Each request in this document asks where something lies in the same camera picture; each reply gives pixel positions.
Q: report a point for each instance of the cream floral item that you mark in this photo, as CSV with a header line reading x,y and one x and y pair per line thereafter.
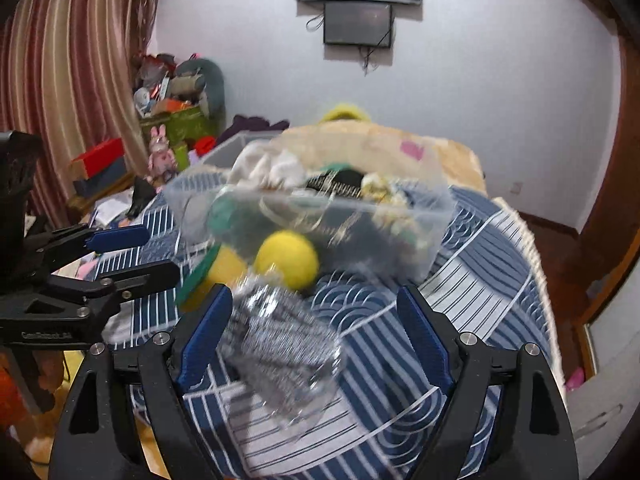
x,y
382,190

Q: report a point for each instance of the silver steel wool scrubber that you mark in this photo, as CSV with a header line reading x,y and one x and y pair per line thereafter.
x,y
282,340

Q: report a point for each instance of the black ribbed item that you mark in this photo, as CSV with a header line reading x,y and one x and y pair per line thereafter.
x,y
336,182

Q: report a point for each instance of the beige fleece blanket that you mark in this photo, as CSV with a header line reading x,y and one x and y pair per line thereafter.
x,y
360,142

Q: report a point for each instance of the green soft item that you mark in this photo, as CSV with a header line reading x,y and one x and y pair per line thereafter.
x,y
227,217

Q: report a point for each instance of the yellow ball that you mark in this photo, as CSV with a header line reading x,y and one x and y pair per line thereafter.
x,y
286,260

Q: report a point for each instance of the pink bunny toy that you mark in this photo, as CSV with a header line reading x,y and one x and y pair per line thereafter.
x,y
161,157

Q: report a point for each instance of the purple cloth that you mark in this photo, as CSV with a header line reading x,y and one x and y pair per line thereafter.
x,y
255,124

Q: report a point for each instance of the blue white patterned blanket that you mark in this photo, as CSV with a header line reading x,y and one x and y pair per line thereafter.
x,y
480,270

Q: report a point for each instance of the small black monitor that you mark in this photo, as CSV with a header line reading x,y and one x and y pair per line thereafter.
x,y
357,22

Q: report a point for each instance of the green box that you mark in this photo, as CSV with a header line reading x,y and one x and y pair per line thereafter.
x,y
182,125

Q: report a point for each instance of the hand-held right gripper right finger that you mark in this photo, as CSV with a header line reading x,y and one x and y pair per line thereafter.
x,y
424,331

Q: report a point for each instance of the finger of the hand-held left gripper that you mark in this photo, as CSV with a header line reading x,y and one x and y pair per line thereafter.
x,y
145,277
120,238

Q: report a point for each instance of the white cloth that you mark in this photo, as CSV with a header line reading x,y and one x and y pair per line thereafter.
x,y
265,165

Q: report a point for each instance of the striped red curtain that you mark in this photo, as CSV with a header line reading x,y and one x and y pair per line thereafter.
x,y
70,70

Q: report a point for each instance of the red box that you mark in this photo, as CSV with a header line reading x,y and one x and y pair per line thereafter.
x,y
97,157

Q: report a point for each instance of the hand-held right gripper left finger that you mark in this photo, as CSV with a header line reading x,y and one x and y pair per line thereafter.
x,y
204,332

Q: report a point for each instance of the yellow and green sponge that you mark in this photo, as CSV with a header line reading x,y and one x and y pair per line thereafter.
x,y
225,270

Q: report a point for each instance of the clear plastic bin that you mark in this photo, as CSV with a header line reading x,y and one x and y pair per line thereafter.
x,y
350,230

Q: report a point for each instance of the grey storage box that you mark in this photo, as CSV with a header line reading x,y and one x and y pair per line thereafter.
x,y
227,152

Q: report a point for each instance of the wooden door frame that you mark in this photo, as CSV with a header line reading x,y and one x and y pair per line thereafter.
x,y
620,135

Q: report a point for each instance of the yellow plush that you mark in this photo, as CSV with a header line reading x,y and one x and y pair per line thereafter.
x,y
345,111

